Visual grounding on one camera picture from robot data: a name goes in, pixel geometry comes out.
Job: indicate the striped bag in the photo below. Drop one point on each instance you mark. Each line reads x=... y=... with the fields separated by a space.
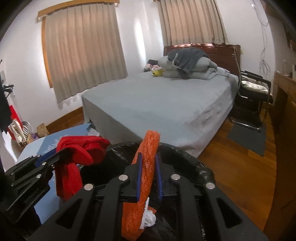
x=27 y=128

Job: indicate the white tissue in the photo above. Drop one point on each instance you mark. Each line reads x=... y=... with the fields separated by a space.
x=148 y=218

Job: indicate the black jacket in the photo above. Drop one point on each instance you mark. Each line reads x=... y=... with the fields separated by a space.
x=5 y=112

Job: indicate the red hanging garment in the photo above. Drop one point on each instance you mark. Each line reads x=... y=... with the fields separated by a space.
x=14 y=116

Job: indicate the dark floor mat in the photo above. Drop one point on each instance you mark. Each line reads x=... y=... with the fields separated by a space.
x=250 y=139

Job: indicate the beige curtain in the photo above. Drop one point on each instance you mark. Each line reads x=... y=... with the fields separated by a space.
x=191 y=22
x=83 y=48

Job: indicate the right beige curtain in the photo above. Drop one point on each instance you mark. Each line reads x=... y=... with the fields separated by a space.
x=191 y=22

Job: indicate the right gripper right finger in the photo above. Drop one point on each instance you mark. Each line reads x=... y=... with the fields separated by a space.
x=227 y=222

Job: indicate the dark grey blanket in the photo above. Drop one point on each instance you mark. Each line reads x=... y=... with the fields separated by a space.
x=186 y=58

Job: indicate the wooden headboard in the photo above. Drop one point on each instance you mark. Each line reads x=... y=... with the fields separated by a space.
x=225 y=56

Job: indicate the left beige curtain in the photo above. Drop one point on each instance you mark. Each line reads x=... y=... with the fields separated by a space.
x=83 y=48

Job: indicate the wooden desk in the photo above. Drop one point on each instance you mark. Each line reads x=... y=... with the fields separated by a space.
x=280 y=224

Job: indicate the orange foam net sleeve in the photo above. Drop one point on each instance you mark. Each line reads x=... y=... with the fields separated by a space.
x=133 y=212

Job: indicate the red cloth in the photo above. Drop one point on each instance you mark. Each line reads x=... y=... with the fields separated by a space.
x=78 y=150

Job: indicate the pink plush toy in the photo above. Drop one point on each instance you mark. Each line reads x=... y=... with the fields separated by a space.
x=150 y=67

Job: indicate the yellow plush toy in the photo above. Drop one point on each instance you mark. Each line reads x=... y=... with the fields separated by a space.
x=158 y=72

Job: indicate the black chair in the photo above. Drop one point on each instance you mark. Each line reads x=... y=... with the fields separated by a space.
x=252 y=101

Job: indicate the beige tote bag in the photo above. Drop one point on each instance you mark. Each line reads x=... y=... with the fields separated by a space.
x=17 y=132

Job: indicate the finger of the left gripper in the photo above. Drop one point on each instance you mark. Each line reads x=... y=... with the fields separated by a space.
x=37 y=167
x=34 y=180

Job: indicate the brown paper bag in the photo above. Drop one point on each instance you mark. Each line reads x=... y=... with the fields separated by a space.
x=42 y=130

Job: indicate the grey bed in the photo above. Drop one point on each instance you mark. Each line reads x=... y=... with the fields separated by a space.
x=187 y=113

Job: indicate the folded grey duvet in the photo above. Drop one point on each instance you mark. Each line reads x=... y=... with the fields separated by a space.
x=205 y=69

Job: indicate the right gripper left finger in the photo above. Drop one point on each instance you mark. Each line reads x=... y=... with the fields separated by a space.
x=95 y=211

